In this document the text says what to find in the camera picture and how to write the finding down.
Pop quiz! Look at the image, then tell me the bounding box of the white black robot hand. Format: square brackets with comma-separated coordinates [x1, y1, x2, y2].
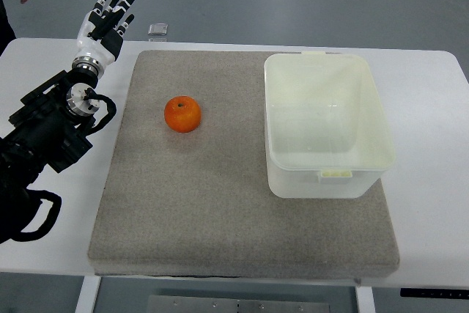
[72, 0, 135, 76]

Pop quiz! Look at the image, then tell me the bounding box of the white table leg right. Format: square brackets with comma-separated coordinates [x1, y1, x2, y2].
[355, 287, 376, 313]

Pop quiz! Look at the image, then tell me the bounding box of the white table leg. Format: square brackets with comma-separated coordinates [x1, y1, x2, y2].
[75, 276, 101, 313]
[355, 287, 376, 313]

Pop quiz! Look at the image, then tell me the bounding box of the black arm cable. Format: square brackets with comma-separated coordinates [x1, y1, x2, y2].
[0, 188, 63, 244]

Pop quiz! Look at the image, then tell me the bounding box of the grey felt mat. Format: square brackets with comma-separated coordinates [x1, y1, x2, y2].
[88, 51, 399, 279]

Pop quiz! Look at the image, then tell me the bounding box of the translucent white plastic box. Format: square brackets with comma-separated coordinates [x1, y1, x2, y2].
[264, 52, 396, 199]

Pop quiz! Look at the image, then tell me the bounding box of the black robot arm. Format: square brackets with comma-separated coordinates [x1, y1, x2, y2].
[1, 56, 117, 217]

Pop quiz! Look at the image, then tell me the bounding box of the white table leg left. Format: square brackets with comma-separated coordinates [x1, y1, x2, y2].
[75, 276, 101, 313]

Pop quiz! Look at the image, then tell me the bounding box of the black table control panel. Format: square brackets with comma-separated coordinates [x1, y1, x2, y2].
[400, 288, 469, 300]

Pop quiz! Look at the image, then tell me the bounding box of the small clear plastic object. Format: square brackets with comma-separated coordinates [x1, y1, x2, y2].
[147, 23, 169, 36]

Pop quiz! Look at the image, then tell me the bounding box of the orange fruit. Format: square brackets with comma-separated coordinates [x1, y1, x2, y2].
[163, 95, 202, 133]

